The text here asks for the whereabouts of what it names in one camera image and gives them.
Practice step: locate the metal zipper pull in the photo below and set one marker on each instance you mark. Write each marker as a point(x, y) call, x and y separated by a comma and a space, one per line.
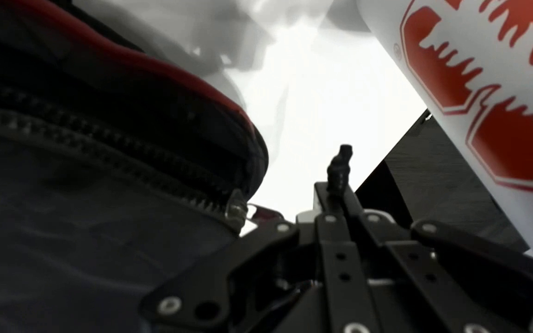
point(240, 214)

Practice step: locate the black red bag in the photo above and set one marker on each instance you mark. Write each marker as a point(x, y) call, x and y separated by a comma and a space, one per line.
point(115, 169)

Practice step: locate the white red water bottle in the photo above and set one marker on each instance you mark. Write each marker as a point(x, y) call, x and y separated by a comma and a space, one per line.
point(472, 66)

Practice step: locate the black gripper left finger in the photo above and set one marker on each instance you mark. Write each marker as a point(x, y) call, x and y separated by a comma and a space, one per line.
point(200, 297)

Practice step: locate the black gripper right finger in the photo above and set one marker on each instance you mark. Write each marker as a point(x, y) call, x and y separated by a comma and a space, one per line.
point(466, 284)

